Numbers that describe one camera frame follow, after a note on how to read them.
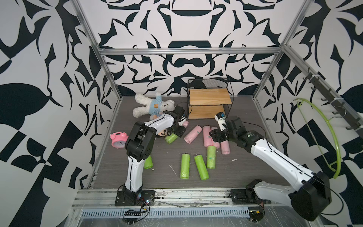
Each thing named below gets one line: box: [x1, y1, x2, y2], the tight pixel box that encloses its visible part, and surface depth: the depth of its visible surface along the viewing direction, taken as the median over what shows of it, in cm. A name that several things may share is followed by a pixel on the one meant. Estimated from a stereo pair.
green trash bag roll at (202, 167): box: [194, 154, 210, 181], surface depth 83 cm
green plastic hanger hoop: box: [293, 98, 342, 180], surface depth 63 cm
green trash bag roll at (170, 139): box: [164, 132, 179, 144], surface depth 93 cm
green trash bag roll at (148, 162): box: [144, 155, 154, 170], surface depth 84 cm
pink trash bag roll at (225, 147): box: [220, 140, 231, 155], surface depth 91 cm
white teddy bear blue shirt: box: [132, 92, 175, 121], surface depth 106 cm
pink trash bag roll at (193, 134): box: [183, 124, 203, 145], surface depth 97 cm
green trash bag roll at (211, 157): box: [206, 145, 217, 170], surface depth 87 cm
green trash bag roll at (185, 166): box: [180, 153, 191, 180], surface depth 84 cm
